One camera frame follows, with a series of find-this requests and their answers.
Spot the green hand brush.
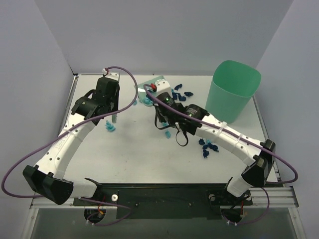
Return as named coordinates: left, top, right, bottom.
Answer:
left=111, top=110, right=118, bottom=124

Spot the green dustpan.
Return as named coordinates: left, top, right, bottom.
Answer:
left=136, top=76, right=167, bottom=108

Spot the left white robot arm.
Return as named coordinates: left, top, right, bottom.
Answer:
left=22, top=72, right=120, bottom=205

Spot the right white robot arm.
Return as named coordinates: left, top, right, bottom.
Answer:
left=155, top=92, right=275, bottom=204

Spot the light blue scrap lower middle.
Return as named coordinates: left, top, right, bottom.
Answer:
left=165, top=130, right=171, bottom=139

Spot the dark blue scrap cluster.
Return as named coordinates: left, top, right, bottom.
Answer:
left=172, top=92, right=186, bottom=102

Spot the light blue scrap centre-left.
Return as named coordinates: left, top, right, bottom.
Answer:
left=133, top=98, right=153, bottom=107

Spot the left mixed scrap pile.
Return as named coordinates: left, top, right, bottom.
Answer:
left=105, top=120, right=116, bottom=132

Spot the mixed scrap pile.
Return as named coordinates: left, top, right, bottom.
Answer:
left=198, top=138, right=219, bottom=158
left=105, top=120, right=116, bottom=132

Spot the dark blue scrap top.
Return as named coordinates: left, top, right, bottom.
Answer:
left=174, top=84, right=182, bottom=91

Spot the dark blue scrap right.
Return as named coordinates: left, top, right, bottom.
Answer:
left=184, top=92, right=193, bottom=97

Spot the right mixed scrap pile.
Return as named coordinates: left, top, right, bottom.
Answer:
left=198, top=138, right=219, bottom=158

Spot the green plastic waste bin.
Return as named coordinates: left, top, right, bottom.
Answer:
left=205, top=60, right=262, bottom=123

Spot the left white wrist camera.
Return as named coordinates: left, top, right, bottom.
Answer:
left=102, top=68, right=120, bottom=82

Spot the black mounting base plate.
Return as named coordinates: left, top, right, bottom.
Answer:
left=73, top=183, right=253, bottom=219

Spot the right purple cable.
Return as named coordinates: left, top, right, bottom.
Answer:
left=143, top=83, right=300, bottom=226

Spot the purple cable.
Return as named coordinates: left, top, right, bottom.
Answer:
left=143, top=83, right=300, bottom=226
left=1, top=66, right=139, bottom=226

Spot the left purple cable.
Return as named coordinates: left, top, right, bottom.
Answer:
left=1, top=66, right=139, bottom=226

